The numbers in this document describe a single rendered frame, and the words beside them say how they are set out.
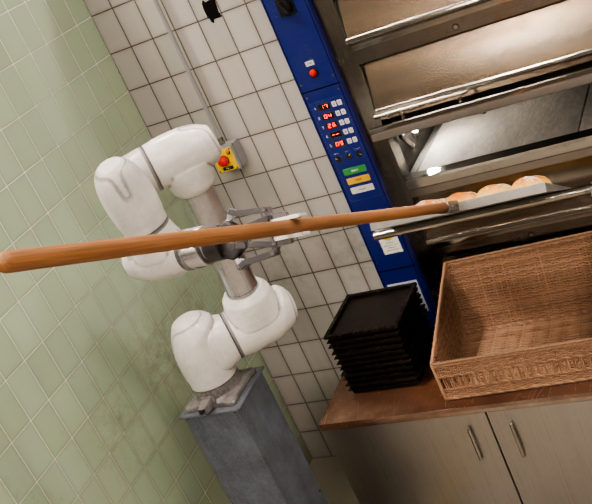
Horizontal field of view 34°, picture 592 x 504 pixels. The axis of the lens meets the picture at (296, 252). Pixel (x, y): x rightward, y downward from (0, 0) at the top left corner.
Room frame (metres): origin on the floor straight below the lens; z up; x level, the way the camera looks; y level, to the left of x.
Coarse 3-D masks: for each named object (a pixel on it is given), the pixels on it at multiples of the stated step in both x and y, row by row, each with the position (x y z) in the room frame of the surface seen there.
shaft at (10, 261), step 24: (336, 216) 1.98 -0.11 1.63; (360, 216) 2.06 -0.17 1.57; (384, 216) 2.17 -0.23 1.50; (408, 216) 2.30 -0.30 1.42; (120, 240) 1.40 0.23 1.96; (144, 240) 1.44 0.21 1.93; (168, 240) 1.48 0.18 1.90; (192, 240) 1.53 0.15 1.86; (216, 240) 1.59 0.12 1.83; (240, 240) 1.66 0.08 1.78; (0, 264) 1.21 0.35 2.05; (24, 264) 1.23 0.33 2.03; (48, 264) 1.27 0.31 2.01
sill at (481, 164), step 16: (528, 144) 3.02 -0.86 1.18; (544, 144) 2.96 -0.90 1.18; (560, 144) 2.92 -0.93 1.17; (576, 144) 2.90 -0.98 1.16; (464, 160) 3.14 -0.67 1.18; (480, 160) 3.08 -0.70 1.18; (496, 160) 3.03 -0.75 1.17; (512, 160) 3.01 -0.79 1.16; (528, 160) 2.98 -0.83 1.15; (416, 176) 3.20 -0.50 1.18; (432, 176) 3.15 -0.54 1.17; (448, 176) 3.12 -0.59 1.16; (464, 176) 3.10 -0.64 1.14
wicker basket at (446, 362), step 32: (480, 256) 3.08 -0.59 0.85; (512, 256) 3.02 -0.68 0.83; (544, 256) 2.96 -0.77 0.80; (576, 256) 2.91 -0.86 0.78; (448, 288) 3.08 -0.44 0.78; (480, 288) 3.07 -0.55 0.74; (544, 288) 2.95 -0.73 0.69; (448, 320) 2.99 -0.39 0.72; (480, 320) 3.06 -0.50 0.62; (512, 320) 3.00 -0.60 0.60; (544, 320) 2.93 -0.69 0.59; (576, 320) 2.85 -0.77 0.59; (448, 352) 2.88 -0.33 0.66; (512, 352) 2.61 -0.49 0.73; (544, 352) 2.56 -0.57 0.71; (576, 352) 2.52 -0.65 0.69; (448, 384) 2.73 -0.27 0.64; (480, 384) 2.68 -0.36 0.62; (512, 384) 2.63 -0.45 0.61; (544, 384) 2.58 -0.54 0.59
